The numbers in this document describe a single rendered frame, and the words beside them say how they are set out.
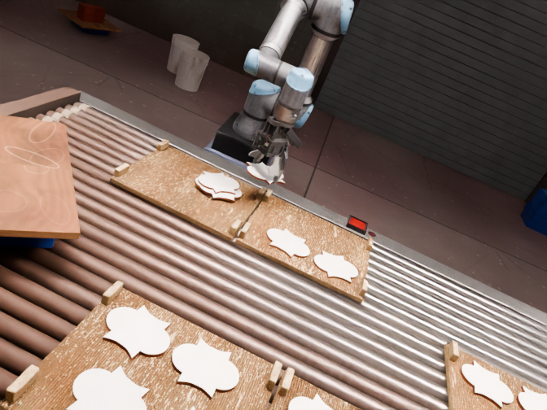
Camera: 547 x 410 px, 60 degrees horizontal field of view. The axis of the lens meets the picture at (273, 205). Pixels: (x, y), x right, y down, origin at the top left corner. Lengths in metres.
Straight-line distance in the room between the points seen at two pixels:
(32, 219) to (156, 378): 0.42
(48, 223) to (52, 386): 0.34
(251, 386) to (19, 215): 0.60
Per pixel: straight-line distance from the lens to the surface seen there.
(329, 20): 1.80
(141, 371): 1.00
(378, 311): 1.45
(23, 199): 1.17
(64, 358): 0.99
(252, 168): 1.55
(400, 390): 1.28
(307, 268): 1.41
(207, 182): 1.57
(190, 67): 5.10
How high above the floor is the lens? 1.71
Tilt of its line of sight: 28 degrees down
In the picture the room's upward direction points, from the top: 24 degrees clockwise
